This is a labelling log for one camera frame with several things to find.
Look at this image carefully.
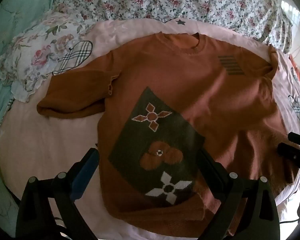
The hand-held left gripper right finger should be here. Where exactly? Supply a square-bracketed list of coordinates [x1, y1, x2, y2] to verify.
[199, 150, 282, 240]

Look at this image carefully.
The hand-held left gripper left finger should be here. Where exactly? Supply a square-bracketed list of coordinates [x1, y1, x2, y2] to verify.
[15, 148, 100, 240]

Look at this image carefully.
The rust brown knit sweater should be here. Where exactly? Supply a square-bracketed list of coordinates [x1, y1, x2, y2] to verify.
[37, 32, 300, 238]

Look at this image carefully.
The pink printed bedsheet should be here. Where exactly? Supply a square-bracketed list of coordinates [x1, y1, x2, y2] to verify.
[0, 17, 300, 240]

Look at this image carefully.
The large-flower ruffled pillow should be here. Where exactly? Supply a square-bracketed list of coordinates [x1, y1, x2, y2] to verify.
[0, 11, 95, 103]

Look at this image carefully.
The teal floral blanket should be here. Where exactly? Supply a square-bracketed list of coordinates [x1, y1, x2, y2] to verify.
[0, 0, 63, 230]

